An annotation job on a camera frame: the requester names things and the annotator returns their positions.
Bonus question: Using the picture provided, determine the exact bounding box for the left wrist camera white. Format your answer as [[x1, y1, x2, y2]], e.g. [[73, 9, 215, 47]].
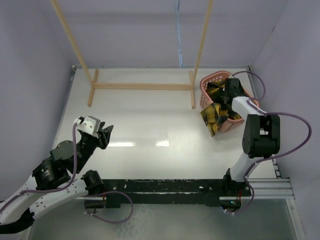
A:
[[73, 116, 101, 138]]

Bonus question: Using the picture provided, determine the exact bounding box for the yellow black plaid shirt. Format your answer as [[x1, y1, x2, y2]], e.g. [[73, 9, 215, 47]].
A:
[[200, 80, 241, 137]]

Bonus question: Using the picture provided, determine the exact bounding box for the wooden clothes rack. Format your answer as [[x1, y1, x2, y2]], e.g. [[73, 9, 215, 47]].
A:
[[51, 0, 214, 109]]

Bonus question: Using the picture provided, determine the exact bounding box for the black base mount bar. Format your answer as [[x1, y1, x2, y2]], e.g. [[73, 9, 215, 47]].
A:
[[103, 179, 252, 208]]

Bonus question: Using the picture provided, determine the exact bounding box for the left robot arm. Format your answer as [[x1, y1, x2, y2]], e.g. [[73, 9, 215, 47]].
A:
[[0, 116, 114, 235]]

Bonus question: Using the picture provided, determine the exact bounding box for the blue wire hanger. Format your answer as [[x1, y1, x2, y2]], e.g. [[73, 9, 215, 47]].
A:
[[174, 0, 183, 69]]

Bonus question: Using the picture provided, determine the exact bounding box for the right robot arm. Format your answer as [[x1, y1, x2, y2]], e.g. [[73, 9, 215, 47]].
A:
[[221, 78, 280, 196]]

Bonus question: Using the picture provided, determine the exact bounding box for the pink plastic basket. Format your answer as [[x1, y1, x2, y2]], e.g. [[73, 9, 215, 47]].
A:
[[199, 70, 244, 133]]

